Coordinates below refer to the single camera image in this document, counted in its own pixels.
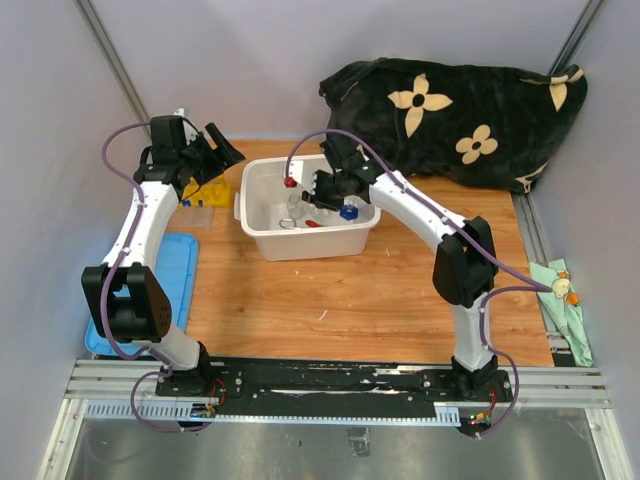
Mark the metal crucible tongs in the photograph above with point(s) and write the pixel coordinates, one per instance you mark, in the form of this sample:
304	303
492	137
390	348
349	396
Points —
289	224

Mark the black floral blanket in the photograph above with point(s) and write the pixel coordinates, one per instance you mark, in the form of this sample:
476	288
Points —
478	126

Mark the small glass beaker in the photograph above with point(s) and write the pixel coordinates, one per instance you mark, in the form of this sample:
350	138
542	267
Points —
296	207

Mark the green printed cloth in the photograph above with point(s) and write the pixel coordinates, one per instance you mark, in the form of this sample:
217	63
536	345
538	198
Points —
562	304

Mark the graduated cylinder blue base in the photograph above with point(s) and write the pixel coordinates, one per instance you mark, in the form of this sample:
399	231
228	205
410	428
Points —
350	209

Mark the clear acrylic tube rack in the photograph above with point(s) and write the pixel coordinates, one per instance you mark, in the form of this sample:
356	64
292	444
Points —
193	218

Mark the yellow test tube rack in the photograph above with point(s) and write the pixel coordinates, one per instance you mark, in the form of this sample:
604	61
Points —
216	194

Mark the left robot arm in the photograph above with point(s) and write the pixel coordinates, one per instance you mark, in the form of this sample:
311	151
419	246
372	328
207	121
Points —
128	306

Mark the white plastic bin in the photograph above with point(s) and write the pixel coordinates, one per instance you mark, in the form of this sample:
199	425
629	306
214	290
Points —
262	202

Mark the glass petri dish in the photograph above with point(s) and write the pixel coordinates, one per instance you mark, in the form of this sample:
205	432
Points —
320	215

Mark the blue plastic tray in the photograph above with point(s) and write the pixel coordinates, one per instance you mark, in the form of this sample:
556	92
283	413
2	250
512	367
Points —
176	266

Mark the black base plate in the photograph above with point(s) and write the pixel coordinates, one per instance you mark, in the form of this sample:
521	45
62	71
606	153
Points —
326	390

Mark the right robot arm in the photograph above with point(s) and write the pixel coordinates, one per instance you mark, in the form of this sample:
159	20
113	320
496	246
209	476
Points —
462	275

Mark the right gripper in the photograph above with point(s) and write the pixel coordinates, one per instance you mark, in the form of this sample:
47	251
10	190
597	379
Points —
314	195

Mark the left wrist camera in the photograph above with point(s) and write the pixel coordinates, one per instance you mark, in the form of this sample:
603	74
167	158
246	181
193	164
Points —
190	130

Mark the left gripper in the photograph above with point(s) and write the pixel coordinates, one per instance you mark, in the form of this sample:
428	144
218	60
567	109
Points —
220	157

